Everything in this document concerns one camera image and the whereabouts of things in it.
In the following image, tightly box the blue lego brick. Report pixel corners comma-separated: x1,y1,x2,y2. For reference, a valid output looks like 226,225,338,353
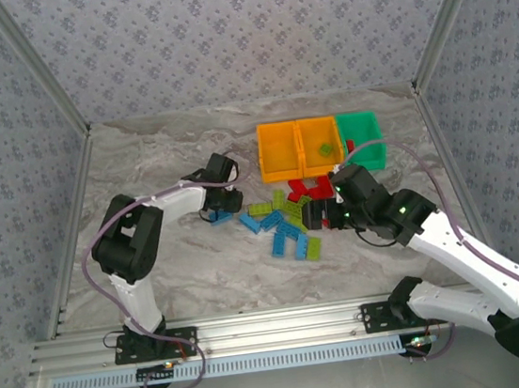
237,210,263,238
208,209,235,227
259,208,286,232
268,228,290,259
275,218,308,240
291,232,312,261

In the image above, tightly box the lime green lego plate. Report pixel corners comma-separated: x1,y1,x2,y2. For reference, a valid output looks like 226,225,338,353
282,197,306,220

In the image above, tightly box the orange plastic bin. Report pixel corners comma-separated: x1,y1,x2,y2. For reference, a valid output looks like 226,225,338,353
254,119,307,184
295,114,349,178

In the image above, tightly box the green plastic bin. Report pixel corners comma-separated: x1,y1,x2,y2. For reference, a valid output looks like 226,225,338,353
334,107,389,176

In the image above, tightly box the small black controller board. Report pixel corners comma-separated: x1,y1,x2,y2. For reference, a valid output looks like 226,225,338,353
402,333,439,358
136,362,177,385

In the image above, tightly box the aluminium side rail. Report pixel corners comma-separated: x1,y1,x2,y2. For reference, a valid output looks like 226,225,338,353
23,127,119,342
411,80,497,255

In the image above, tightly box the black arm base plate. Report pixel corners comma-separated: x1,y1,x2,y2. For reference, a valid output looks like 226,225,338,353
358,296,428,334
112,324,200,365

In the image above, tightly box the wide aluminium base rail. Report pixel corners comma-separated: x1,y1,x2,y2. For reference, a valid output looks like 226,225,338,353
26,284,482,378

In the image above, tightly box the slotted pale blue cable duct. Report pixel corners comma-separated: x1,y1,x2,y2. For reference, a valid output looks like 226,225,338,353
48,334,411,388

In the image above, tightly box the aluminium frame post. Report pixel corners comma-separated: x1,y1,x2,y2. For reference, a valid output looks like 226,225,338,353
401,0,510,94
0,0,93,145

